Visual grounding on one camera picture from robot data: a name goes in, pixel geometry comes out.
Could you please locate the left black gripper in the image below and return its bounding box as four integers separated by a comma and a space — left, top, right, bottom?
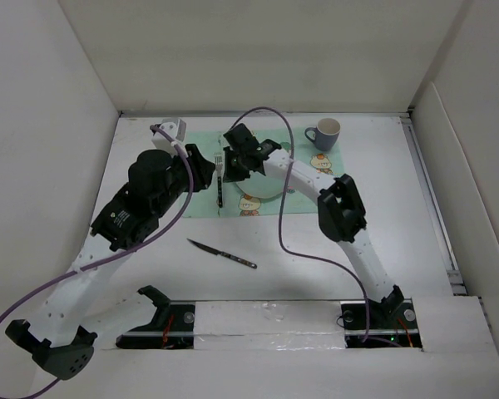
152, 144, 214, 219

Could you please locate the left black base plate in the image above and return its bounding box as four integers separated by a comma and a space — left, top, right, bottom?
116, 302, 195, 350

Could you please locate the green floral plate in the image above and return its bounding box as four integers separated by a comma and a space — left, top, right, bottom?
235, 172, 284, 200

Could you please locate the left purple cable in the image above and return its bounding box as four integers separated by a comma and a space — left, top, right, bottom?
0, 124, 195, 398

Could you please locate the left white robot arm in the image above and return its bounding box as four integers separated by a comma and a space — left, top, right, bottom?
6, 144, 215, 381

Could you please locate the purple cable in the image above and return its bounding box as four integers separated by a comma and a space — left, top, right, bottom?
225, 106, 371, 342
0, 124, 195, 398

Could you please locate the green cartoon print cloth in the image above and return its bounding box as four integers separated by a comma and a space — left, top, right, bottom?
184, 127, 344, 219

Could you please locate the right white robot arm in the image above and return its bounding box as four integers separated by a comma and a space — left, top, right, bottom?
224, 123, 404, 328

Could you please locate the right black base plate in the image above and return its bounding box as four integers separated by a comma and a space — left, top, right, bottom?
336, 298, 422, 349

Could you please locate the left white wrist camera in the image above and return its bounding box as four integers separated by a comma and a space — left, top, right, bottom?
151, 117, 186, 151

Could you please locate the purple ceramic mug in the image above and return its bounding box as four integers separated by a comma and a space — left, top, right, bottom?
304, 118, 341, 152

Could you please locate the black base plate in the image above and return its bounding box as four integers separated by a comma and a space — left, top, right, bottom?
116, 302, 195, 350
336, 298, 422, 349

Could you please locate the silver fork black handle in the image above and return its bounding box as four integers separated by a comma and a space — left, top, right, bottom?
215, 152, 224, 209

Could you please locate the black handled table knife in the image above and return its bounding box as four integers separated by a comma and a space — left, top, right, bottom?
187, 239, 258, 269

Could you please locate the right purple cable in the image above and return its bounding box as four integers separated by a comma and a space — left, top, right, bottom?
225, 106, 371, 342

